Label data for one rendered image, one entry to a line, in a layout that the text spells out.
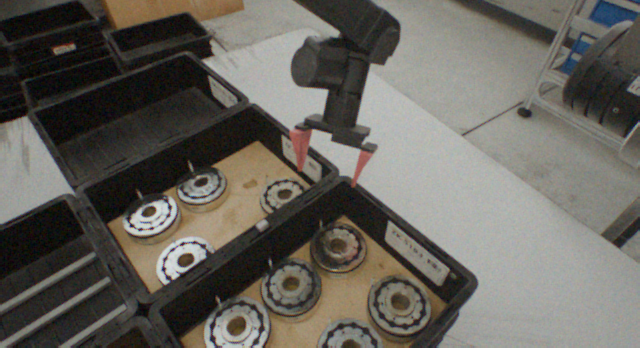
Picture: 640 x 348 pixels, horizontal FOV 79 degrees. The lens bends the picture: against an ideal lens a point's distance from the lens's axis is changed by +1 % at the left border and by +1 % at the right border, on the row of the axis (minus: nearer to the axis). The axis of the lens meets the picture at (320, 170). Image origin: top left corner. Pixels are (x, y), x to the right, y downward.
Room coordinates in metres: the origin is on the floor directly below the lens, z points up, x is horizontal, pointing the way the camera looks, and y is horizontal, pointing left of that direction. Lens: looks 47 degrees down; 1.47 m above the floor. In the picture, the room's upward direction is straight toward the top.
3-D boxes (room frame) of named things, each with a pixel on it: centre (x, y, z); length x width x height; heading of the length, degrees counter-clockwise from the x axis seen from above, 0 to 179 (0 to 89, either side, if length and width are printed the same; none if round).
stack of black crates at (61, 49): (1.78, 1.31, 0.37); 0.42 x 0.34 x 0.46; 124
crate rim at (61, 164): (0.70, 0.40, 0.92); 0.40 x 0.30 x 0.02; 132
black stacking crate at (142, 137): (0.70, 0.40, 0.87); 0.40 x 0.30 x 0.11; 132
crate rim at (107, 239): (0.48, 0.20, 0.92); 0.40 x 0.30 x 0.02; 132
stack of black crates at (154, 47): (1.67, 0.75, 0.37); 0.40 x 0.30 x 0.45; 124
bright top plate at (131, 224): (0.45, 0.33, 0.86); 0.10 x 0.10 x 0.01
